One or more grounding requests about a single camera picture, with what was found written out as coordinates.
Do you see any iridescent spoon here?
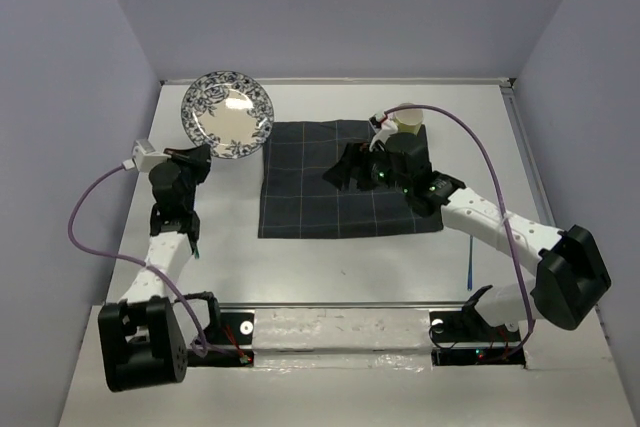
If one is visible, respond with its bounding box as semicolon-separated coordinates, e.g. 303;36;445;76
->
466;236;474;292

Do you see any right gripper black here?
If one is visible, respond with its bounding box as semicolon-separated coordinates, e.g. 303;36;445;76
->
321;141;411;195

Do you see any blue floral plate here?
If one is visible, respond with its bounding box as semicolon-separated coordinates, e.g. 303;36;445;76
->
180;71;275;159

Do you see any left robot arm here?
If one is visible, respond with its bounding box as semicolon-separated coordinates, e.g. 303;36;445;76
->
98;141;221;392

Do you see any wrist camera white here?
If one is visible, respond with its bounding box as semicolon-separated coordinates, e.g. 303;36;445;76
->
131;139;169;173
369;111;398;152

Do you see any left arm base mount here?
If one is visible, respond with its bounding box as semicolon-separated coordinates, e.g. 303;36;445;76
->
188;311;255;368

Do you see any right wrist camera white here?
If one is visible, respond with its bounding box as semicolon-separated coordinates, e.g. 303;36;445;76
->
369;111;398;152

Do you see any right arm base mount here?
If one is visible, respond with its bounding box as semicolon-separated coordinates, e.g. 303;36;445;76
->
428;285;526;367

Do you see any dark checked cloth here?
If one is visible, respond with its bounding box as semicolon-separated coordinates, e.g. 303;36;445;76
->
258;120;443;239

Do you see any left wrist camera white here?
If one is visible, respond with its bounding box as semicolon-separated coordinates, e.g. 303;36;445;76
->
131;139;169;173

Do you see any pale yellow mug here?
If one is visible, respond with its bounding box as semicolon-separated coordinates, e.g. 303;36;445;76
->
392;103;424;136

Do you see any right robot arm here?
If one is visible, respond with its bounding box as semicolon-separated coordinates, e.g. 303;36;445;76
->
323;133;611;339

